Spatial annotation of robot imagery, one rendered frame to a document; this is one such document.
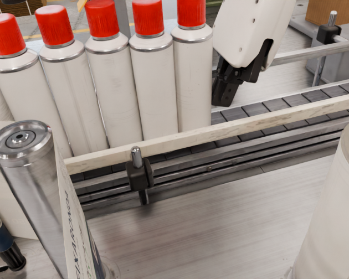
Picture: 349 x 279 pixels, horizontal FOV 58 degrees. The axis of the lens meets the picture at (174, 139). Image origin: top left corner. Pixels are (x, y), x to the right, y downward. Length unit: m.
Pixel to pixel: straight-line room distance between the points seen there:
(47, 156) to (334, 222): 0.18
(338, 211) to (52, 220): 0.19
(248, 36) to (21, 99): 0.27
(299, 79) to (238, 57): 0.37
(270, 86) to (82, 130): 0.43
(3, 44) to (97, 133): 0.15
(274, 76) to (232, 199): 0.42
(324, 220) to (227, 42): 0.26
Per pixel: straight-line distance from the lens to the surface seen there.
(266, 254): 0.36
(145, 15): 0.36
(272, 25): 0.40
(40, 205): 0.23
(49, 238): 0.26
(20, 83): 0.39
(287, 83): 0.74
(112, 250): 0.37
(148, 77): 0.38
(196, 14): 0.38
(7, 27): 0.38
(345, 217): 0.21
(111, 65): 0.38
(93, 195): 0.45
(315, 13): 1.01
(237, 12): 0.42
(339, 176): 0.21
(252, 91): 0.69
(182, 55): 0.39
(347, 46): 0.61
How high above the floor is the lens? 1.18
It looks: 39 degrees down
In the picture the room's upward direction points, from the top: 4 degrees counter-clockwise
